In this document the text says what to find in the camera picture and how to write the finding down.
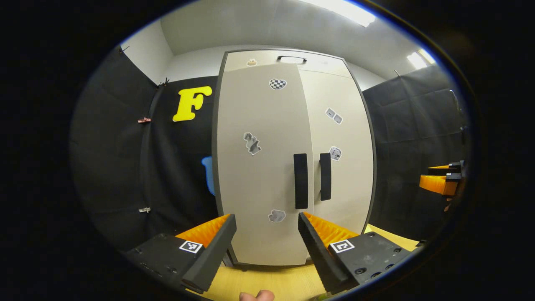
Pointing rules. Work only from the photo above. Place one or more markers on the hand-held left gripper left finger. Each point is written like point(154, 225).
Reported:
point(215, 251)

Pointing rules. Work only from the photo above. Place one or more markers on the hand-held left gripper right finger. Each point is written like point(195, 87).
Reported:
point(317, 251)

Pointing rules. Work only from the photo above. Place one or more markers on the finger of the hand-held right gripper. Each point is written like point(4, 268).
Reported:
point(439, 167)
point(432, 183)

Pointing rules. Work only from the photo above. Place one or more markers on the beige door with dice sticker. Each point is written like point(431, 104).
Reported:
point(347, 184)

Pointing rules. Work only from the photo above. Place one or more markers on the beige door with checkered sticker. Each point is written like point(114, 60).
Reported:
point(259, 179)

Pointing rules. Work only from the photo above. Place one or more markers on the grey wooden cabinet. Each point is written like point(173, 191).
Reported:
point(214, 142)

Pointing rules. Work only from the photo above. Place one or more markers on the beige cabinet drawer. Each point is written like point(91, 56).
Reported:
point(326, 62)

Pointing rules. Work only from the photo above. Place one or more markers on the small ceiling light panel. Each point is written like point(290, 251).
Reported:
point(418, 59)

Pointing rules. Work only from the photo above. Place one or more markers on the black backdrop cloth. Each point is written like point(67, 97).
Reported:
point(117, 167)

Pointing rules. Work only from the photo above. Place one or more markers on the red cloth clip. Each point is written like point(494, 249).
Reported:
point(144, 120)

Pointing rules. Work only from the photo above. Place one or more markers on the long ceiling light panel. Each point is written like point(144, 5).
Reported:
point(342, 10)

